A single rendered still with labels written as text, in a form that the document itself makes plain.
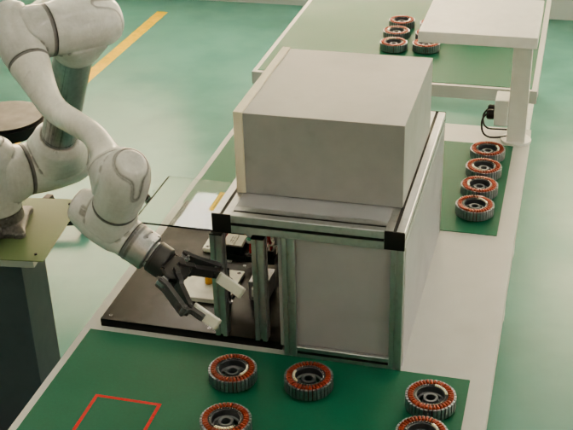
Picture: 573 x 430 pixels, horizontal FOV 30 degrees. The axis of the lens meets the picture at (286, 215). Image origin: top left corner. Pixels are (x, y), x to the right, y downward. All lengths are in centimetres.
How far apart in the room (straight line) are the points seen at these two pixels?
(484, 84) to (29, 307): 189
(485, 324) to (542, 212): 216
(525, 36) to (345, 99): 92
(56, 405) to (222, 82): 393
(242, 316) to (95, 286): 172
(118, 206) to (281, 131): 41
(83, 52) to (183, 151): 269
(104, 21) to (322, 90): 58
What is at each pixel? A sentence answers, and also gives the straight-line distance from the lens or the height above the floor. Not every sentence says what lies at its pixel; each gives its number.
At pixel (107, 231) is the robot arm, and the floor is 113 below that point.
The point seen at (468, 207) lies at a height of 78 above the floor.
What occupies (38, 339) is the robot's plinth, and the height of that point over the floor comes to 39.
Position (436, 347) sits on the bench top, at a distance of 260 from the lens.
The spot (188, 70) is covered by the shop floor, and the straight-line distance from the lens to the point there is 641.
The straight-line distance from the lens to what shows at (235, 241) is 269.
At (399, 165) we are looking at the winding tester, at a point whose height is 122.
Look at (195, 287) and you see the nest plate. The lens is 278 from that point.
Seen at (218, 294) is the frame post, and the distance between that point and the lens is 255.
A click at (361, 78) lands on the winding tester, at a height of 132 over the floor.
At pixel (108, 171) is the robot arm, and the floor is 130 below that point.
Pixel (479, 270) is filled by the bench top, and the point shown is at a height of 75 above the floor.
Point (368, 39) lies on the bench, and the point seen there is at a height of 75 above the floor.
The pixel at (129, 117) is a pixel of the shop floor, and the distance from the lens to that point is 582.
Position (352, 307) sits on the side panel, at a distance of 246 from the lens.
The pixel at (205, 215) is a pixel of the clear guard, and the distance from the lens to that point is 252.
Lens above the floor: 226
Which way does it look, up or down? 29 degrees down
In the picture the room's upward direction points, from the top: 2 degrees counter-clockwise
